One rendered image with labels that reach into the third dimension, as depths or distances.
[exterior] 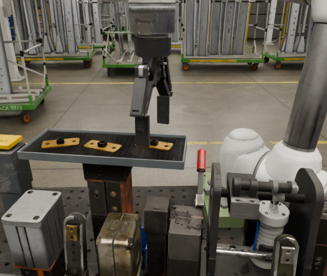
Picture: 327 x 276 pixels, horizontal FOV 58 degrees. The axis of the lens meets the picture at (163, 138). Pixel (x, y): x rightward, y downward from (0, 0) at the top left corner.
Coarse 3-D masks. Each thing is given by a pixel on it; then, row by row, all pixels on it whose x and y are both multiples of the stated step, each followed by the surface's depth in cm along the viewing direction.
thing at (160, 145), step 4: (152, 140) 69; (156, 140) 69; (152, 144) 69; (156, 144) 69; (160, 144) 70; (164, 144) 70; (168, 144) 70; (172, 144) 70; (152, 148) 68; (156, 148) 68; (160, 148) 67; (164, 148) 67; (168, 148) 67
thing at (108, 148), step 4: (92, 140) 71; (88, 144) 70; (92, 144) 70; (96, 144) 70; (100, 144) 68; (104, 144) 68; (108, 144) 70; (112, 144) 70; (116, 144) 70; (92, 148) 68; (96, 148) 67; (100, 148) 67; (104, 148) 67; (108, 148) 67; (112, 148) 67; (116, 148) 67; (112, 152) 66
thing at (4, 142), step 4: (0, 136) 74; (4, 136) 74; (8, 136) 74; (12, 136) 74; (16, 136) 74; (20, 136) 74; (0, 140) 72; (4, 140) 72; (8, 140) 72; (12, 140) 72; (16, 140) 73; (20, 140) 74; (0, 144) 70; (4, 144) 70; (8, 144) 70; (12, 144) 71; (0, 148) 70; (4, 148) 70; (8, 148) 70
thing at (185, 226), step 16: (176, 208) 62; (192, 208) 62; (176, 224) 57; (192, 224) 57; (176, 240) 56; (192, 240) 55; (176, 256) 57; (192, 256) 57; (176, 272) 59; (192, 272) 58
